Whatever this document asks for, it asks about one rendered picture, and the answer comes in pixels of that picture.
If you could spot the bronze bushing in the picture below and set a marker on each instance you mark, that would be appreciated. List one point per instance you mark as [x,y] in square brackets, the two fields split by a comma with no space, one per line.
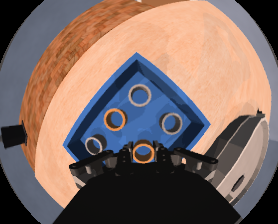
[108,122]
[143,158]

